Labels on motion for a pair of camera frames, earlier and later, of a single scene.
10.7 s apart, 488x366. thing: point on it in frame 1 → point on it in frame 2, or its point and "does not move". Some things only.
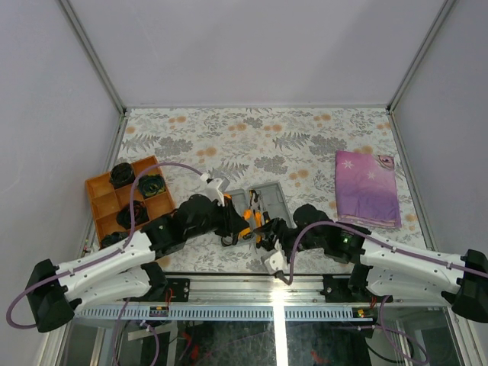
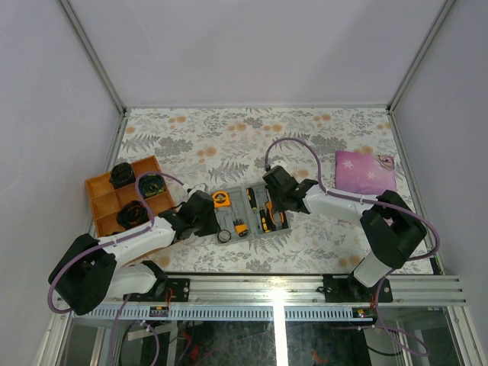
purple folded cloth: [367, 190] does not move
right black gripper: [274, 226] → [276, 206]
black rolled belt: [122, 174] does not move
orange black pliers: [255, 220] → [268, 203]
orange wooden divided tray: [106, 200] does not move
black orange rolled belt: [141, 214] does not move
